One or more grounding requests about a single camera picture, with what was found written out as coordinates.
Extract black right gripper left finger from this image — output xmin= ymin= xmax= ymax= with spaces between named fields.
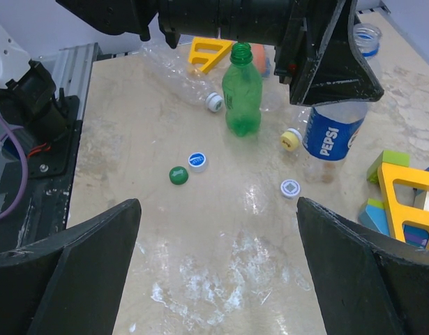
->
xmin=0 ymin=199 xmax=142 ymax=334

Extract clear bottle yellow cap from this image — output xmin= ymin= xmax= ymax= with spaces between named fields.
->
xmin=279 ymin=106 xmax=313 ymax=153

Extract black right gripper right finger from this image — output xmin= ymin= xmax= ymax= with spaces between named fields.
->
xmin=297 ymin=197 xmax=429 ymax=334

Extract Pepsi label clear bottle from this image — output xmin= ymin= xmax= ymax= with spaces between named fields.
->
xmin=302 ymin=22 xmax=383 ymax=184

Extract Pocari Sweat white cap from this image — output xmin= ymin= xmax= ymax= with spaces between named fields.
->
xmin=188 ymin=152 xmax=208 ymax=173

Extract white QR code cap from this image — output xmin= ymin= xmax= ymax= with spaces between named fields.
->
xmin=280 ymin=179 xmax=301 ymax=199

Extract orange blue toy car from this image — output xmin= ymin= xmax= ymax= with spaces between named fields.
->
xmin=251 ymin=43 xmax=271 ymax=78

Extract clear Pocari Sweat bottle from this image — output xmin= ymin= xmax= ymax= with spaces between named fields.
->
xmin=140 ymin=40 xmax=224 ymax=113

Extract green bottle cap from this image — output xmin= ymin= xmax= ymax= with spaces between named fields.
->
xmin=169 ymin=166 xmax=189 ymax=186

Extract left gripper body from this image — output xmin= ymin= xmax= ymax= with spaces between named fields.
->
xmin=273 ymin=1 xmax=340 ymax=86

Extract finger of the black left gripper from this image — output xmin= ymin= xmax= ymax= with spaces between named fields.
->
xmin=289 ymin=1 xmax=384 ymax=107

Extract blue purple toy block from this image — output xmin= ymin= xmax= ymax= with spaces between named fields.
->
xmin=403 ymin=225 xmax=429 ymax=248

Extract teal green toy block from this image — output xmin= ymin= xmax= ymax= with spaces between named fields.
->
xmin=358 ymin=198 xmax=390 ymax=237

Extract green plastic bottle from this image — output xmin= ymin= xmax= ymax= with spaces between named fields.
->
xmin=222 ymin=43 xmax=262 ymax=137

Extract yellow triangle toy block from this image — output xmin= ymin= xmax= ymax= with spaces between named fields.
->
xmin=377 ymin=163 xmax=429 ymax=250

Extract yellow triangle toy frame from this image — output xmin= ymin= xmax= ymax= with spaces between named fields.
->
xmin=188 ymin=36 xmax=234 ymax=74

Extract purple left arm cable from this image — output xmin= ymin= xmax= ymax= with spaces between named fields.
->
xmin=0 ymin=103 xmax=29 ymax=223

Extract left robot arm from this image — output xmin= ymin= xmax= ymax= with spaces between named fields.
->
xmin=61 ymin=0 xmax=384 ymax=107

